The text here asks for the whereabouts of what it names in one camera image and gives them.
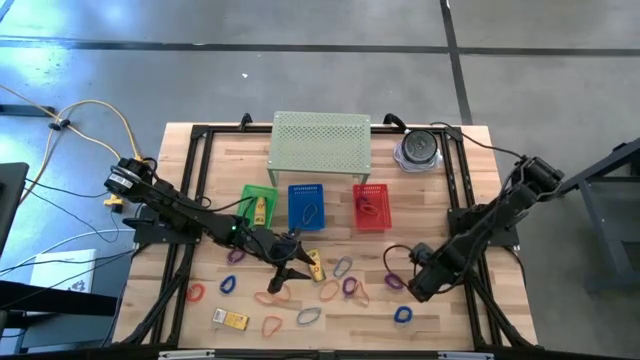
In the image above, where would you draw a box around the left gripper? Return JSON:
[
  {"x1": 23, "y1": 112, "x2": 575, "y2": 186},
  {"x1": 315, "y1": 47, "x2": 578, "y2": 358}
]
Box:
[{"x1": 244, "y1": 229, "x2": 317, "y2": 294}]

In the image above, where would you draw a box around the green plastic basket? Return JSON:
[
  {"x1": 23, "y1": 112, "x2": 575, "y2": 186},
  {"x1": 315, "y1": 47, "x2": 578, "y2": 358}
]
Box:
[{"x1": 234, "y1": 183, "x2": 280, "y2": 235}]

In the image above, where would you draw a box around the black desk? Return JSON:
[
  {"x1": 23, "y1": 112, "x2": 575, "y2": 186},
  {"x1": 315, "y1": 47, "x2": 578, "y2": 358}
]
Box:
[{"x1": 0, "y1": 279, "x2": 119, "y2": 317}]

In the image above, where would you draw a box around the blue plastic basket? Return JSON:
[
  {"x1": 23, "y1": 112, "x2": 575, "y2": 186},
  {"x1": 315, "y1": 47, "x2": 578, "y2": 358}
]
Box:
[{"x1": 287, "y1": 183, "x2": 326, "y2": 232}]

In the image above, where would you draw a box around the red plastic basket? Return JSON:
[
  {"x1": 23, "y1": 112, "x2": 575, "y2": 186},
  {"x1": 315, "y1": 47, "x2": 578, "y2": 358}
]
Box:
[{"x1": 351, "y1": 183, "x2": 392, "y2": 232}]

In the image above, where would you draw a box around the yellow crayon box white label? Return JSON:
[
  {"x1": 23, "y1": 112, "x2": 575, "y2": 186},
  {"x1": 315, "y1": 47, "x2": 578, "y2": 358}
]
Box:
[{"x1": 211, "y1": 307, "x2": 250, "y2": 332}]

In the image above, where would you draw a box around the black crossbeam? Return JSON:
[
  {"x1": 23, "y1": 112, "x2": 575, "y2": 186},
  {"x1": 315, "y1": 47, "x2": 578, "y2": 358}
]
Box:
[{"x1": 0, "y1": 343, "x2": 640, "y2": 360}]

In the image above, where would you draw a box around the green perforated metal shelf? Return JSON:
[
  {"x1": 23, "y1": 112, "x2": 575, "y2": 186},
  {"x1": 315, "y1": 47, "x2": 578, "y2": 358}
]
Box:
[{"x1": 266, "y1": 110, "x2": 373, "y2": 186}]

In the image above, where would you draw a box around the crumpled white plastic bag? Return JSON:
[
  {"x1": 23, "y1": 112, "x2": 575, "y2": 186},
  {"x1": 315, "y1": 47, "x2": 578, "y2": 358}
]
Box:
[{"x1": 392, "y1": 139, "x2": 445, "y2": 174}]

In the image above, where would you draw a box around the dark grey metal table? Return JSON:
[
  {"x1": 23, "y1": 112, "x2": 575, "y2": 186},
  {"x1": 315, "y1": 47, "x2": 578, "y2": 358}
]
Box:
[{"x1": 552, "y1": 137, "x2": 640, "y2": 294}]

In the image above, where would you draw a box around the white cardboard box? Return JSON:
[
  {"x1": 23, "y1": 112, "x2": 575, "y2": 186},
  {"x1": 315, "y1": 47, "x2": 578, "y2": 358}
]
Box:
[{"x1": 29, "y1": 248, "x2": 97, "y2": 294}]

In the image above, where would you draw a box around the black flat panel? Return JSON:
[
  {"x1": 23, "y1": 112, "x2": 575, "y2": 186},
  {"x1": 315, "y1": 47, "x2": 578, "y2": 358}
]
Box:
[{"x1": 0, "y1": 162, "x2": 30, "y2": 254}]

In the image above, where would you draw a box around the black floor bar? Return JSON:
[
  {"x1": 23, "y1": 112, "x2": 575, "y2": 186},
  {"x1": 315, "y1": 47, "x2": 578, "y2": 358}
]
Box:
[{"x1": 0, "y1": 104, "x2": 60, "y2": 118}]

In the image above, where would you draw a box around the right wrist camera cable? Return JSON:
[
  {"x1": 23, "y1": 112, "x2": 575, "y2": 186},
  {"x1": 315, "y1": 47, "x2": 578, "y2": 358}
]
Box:
[{"x1": 382, "y1": 243, "x2": 416, "y2": 276}]

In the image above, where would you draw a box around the black cable bundle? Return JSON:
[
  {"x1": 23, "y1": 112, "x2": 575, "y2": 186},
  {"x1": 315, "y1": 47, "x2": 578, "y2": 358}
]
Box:
[
  {"x1": 457, "y1": 244, "x2": 539, "y2": 349},
  {"x1": 119, "y1": 243, "x2": 196, "y2": 347}
]

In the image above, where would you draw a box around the silver metal bracket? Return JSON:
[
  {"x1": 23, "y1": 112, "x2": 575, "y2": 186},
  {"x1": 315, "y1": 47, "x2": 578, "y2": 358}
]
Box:
[
  {"x1": 157, "y1": 349, "x2": 216, "y2": 360},
  {"x1": 437, "y1": 351, "x2": 495, "y2": 360}
]

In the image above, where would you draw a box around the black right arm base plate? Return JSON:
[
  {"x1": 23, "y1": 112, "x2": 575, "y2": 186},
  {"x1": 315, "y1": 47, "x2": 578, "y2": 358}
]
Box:
[{"x1": 448, "y1": 205, "x2": 521, "y2": 247}]

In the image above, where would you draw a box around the long black cable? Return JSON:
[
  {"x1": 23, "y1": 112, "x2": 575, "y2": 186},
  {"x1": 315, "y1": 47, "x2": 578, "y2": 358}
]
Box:
[{"x1": 429, "y1": 121, "x2": 526, "y2": 161}]

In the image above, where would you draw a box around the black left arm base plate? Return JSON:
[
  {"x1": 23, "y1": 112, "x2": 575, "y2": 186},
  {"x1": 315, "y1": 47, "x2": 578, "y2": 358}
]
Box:
[{"x1": 133, "y1": 204, "x2": 201, "y2": 245}]

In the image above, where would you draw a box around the white floor cable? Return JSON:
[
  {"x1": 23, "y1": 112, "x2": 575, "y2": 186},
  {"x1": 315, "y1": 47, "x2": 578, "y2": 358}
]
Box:
[{"x1": 0, "y1": 227, "x2": 136, "y2": 277}]

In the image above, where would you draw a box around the thin black floor cable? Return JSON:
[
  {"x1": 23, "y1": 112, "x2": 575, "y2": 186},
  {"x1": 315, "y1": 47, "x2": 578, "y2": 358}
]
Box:
[{"x1": 24, "y1": 164, "x2": 169, "y2": 241}]

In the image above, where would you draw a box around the yellow floor cable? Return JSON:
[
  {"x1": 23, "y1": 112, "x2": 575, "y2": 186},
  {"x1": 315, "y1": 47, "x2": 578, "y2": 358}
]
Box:
[{"x1": 0, "y1": 83, "x2": 149, "y2": 201}]

